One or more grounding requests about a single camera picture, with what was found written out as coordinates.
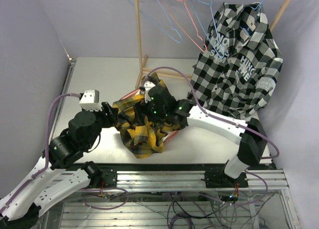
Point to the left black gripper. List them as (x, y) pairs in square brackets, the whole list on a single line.
[(111, 117)]

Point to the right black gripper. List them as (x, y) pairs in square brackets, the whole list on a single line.
[(144, 108)]

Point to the yellow plaid shirt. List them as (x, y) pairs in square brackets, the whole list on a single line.
[(141, 136)]

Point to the black white checkered shirt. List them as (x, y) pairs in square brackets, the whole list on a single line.
[(243, 81)]

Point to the blue hanger of plaid shirt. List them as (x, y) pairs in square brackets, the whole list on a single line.
[(204, 14)]

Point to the blue wire hanger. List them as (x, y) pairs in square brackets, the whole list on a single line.
[(154, 11)]

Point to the blue hanger of checkered shirt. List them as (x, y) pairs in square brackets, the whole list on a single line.
[(258, 7)]

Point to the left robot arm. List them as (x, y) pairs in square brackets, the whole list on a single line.
[(22, 208)]

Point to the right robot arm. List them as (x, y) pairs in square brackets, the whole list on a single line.
[(248, 136)]

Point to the pink plastic basket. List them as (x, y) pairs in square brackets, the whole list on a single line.
[(170, 136)]

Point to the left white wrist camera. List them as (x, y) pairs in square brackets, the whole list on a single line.
[(90, 100)]

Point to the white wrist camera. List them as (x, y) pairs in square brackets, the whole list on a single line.
[(146, 91), (90, 100)]

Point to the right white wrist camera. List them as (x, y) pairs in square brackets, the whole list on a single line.
[(146, 91)]

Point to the aluminium frame base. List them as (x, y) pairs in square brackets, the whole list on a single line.
[(191, 164)]

